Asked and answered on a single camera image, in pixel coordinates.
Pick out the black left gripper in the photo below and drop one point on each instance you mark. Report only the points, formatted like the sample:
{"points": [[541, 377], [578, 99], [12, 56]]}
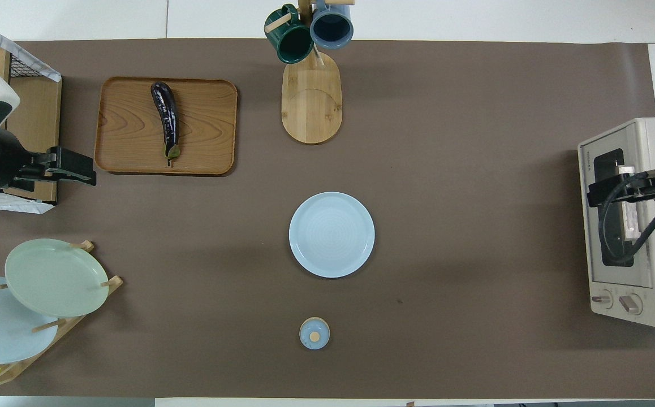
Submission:
{"points": [[59, 164]]}

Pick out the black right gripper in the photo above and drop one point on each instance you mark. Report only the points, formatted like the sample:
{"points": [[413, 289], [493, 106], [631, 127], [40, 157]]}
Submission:
{"points": [[633, 186]]}

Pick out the wooden plate rack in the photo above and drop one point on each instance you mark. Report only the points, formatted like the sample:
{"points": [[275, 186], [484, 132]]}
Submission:
{"points": [[73, 325]]}

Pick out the brown table mat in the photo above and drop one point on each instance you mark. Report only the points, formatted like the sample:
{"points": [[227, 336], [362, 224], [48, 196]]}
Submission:
{"points": [[446, 141]]}

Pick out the rectangular wooden tray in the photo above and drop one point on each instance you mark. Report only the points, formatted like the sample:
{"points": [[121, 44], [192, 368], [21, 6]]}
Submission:
{"points": [[203, 130]]}

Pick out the blue mug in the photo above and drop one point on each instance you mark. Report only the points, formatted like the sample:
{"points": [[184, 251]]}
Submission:
{"points": [[332, 28]]}

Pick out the dark purple eggplant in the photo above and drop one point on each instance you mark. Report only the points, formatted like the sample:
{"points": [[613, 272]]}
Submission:
{"points": [[167, 118]]}

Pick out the beige oven knob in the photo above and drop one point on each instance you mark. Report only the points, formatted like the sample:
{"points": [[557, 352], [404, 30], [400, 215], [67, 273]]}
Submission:
{"points": [[630, 304], [602, 299]]}

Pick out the dark green mug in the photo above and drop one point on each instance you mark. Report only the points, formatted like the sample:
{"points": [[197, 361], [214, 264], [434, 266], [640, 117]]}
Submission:
{"points": [[293, 42]]}

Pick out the wooden mug tree stand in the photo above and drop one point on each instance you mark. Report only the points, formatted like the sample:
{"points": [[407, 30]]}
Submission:
{"points": [[310, 107]]}

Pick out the pale green plate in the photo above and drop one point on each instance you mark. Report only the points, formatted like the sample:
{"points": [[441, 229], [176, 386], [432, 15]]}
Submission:
{"points": [[56, 277]]}

